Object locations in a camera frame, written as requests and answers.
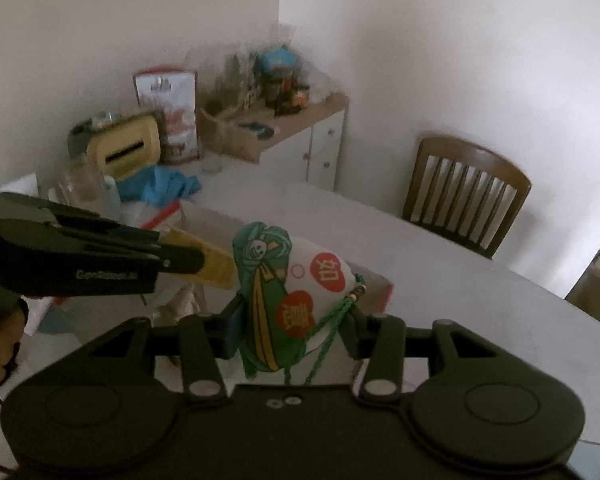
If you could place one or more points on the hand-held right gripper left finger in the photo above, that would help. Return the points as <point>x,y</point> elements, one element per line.
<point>234,335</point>

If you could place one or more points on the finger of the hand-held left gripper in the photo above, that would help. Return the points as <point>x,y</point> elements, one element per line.
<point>180,262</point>
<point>110,235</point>

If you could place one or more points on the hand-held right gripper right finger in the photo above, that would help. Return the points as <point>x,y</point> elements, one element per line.
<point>354,335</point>

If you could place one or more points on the yellow packet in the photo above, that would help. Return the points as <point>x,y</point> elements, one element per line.
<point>215,265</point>

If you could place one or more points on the red storage box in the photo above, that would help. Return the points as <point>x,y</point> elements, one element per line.
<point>372,290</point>

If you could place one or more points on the white green printed pouch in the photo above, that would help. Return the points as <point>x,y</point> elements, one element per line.
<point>265,280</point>

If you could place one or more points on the person's left hand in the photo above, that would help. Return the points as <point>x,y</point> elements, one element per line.
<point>0,355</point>

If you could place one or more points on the clear glass jar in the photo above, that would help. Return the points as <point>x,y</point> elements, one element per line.
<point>80,187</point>

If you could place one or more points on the blue cloth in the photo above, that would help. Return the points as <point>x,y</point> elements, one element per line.
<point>160,185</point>

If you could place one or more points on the yellow tissue box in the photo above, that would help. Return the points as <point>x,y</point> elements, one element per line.
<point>125,145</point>

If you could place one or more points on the brown cardboard box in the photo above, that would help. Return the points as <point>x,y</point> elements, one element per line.
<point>230,135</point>

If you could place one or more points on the red white carton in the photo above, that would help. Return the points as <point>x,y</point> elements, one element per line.
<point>172,105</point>

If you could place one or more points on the small blue packet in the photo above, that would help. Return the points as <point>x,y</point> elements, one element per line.
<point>256,129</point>

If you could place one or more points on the brown wooden chair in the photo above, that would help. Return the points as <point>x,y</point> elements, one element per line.
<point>462,185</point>

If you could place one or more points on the white drawer cabinet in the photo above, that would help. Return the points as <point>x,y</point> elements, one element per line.
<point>325,145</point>

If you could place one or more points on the dark jar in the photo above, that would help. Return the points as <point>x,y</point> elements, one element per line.
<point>292,100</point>

